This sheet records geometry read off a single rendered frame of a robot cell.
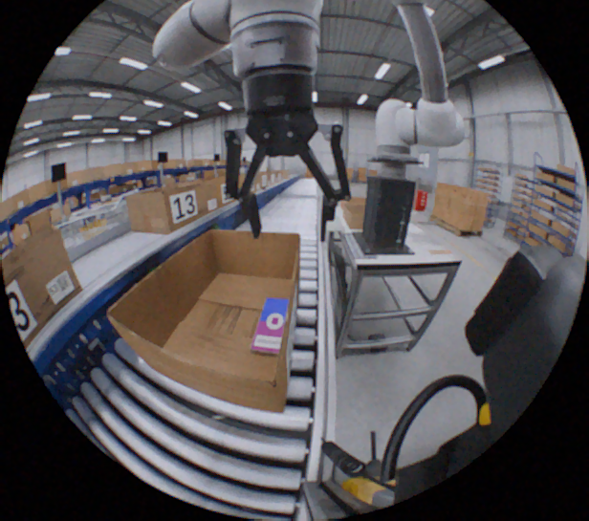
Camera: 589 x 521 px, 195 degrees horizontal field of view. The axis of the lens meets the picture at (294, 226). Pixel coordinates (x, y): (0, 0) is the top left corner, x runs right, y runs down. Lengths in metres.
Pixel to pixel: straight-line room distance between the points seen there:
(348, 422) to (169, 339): 0.95
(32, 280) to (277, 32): 0.59
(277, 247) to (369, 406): 1.02
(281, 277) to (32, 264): 0.71
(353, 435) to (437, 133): 1.40
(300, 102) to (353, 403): 1.21
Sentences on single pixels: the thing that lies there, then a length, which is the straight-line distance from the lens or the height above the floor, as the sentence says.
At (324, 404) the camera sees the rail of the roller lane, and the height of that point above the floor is 0.73.
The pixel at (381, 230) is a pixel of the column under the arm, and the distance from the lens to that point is 0.79.
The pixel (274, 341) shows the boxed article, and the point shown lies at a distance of 0.39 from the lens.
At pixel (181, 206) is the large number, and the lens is 0.77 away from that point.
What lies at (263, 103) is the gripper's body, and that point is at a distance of 0.17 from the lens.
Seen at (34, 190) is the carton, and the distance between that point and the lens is 5.09.
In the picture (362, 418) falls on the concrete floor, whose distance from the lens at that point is 1.16.
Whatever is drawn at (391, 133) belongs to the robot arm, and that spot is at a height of 1.27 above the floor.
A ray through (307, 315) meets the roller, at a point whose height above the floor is 0.75.
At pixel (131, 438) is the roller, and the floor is 0.75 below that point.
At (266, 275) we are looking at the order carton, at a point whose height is 0.77.
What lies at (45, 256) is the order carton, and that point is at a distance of 0.54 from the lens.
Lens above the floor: 1.10
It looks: 20 degrees down
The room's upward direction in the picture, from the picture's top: straight up
